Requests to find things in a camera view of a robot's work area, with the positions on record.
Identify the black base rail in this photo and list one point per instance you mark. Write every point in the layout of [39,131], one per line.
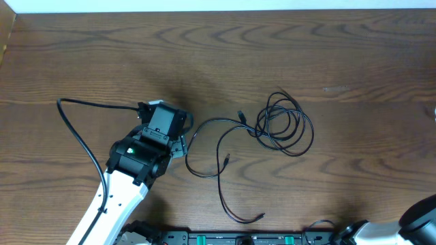
[140,232]

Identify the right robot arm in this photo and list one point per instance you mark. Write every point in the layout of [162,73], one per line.
[415,227]

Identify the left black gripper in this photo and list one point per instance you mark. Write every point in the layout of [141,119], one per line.
[181,145]

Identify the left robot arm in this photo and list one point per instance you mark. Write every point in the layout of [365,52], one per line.
[134,163]

